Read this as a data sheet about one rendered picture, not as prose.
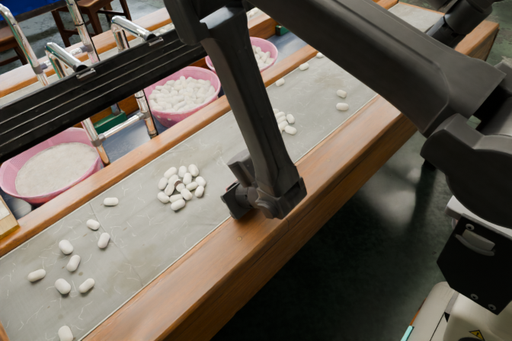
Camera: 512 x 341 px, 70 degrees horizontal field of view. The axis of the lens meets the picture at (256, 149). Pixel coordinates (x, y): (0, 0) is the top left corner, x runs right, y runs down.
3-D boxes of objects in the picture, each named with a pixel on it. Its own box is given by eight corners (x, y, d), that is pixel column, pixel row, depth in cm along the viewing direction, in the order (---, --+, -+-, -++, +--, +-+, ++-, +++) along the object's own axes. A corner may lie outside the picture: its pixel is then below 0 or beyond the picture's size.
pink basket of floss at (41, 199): (123, 149, 116) (113, 126, 109) (93, 219, 97) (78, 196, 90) (43, 151, 118) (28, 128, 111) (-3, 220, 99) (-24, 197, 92)
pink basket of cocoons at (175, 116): (236, 96, 133) (233, 73, 126) (200, 144, 115) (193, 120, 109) (174, 83, 141) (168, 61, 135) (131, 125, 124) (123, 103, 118)
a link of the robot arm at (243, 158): (276, 221, 66) (308, 190, 69) (241, 169, 63) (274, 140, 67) (248, 215, 76) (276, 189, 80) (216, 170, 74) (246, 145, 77)
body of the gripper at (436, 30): (406, 50, 71) (432, 21, 65) (427, 30, 77) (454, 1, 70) (431, 72, 70) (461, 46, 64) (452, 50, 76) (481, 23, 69)
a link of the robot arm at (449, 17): (491, 14, 60) (501, 1, 63) (458, -13, 61) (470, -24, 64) (459, 43, 66) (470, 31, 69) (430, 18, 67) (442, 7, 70)
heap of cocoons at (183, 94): (233, 106, 127) (232, 90, 123) (178, 141, 116) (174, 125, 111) (191, 81, 140) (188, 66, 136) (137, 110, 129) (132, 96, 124)
